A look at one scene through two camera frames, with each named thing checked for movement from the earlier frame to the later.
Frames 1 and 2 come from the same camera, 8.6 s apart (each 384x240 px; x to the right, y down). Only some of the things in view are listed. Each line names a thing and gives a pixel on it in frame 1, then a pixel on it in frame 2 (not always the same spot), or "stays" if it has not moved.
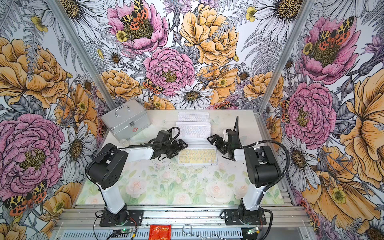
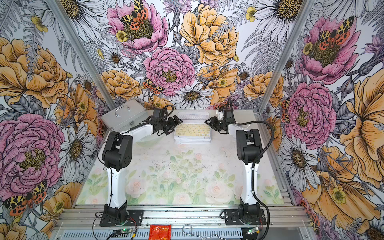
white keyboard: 193,116 stays
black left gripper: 176,148 to 172,124
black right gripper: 215,137 to 212,123
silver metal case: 127,119 stays
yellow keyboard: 198,156 to 193,130
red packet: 160,232 stays
